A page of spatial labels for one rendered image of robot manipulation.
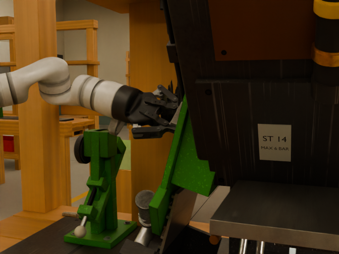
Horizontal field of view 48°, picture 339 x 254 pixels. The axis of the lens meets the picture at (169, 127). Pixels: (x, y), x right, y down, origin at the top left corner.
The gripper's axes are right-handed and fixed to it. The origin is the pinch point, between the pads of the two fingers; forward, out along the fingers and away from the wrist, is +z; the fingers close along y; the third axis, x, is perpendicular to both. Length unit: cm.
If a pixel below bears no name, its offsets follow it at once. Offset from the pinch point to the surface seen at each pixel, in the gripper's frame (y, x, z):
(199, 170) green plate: -11.7, -5.5, 8.4
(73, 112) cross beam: 12, 34, -45
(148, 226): -20.4, 5.3, 1.8
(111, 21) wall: 713, 689, -574
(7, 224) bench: -25, 42, -47
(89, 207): -17.1, 21.0, -17.5
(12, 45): 233, 304, -381
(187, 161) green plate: -11.1, -6.2, 6.1
